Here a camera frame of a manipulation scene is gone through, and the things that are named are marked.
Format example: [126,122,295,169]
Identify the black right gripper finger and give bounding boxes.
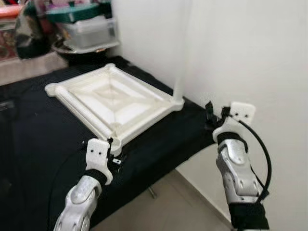
[205,100,216,129]

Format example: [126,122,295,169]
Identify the white plastic children table top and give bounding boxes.
[45,63,185,155]

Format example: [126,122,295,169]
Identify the black tablecloth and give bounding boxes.
[0,55,217,231]

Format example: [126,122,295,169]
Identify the beige low platform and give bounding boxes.
[0,51,68,87]

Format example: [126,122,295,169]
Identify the clear plastic container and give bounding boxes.
[60,17,118,49]

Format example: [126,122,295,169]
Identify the black bag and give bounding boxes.
[14,2,53,61]

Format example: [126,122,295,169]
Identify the green round pot lid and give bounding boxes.
[46,1,114,25]

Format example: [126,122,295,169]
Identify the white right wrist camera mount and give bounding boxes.
[212,102,256,143]

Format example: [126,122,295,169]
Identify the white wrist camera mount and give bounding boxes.
[212,102,256,143]
[85,138,114,186]

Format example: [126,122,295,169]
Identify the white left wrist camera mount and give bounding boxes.
[85,138,114,186]

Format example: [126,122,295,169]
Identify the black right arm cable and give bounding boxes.
[236,118,273,203]

